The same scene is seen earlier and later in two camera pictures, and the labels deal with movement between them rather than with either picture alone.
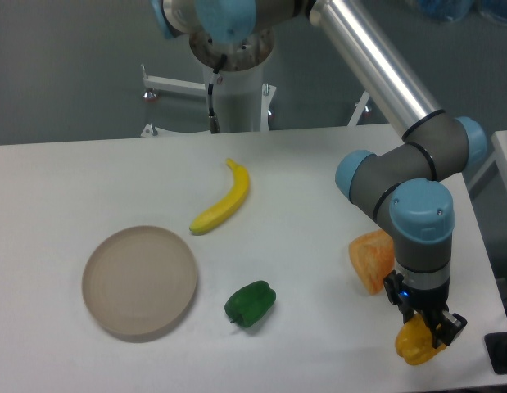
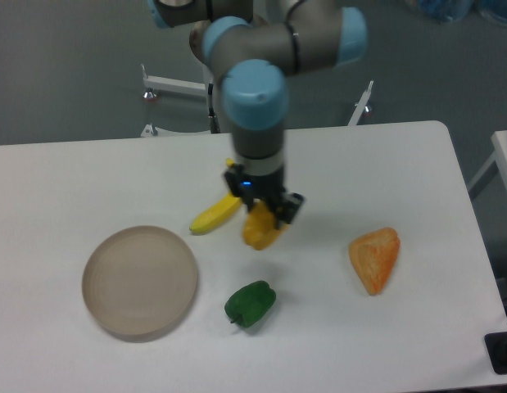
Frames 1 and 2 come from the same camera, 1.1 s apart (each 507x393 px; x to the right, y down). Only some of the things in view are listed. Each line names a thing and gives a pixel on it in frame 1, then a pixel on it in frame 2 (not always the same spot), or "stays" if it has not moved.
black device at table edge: (501, 350) stays
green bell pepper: (250, 303) stays
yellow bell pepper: (414, 342) -> (260, 228)
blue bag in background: (454, 10) stays
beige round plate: (139, 280) stays
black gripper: (433, 304) -> (269, 190)
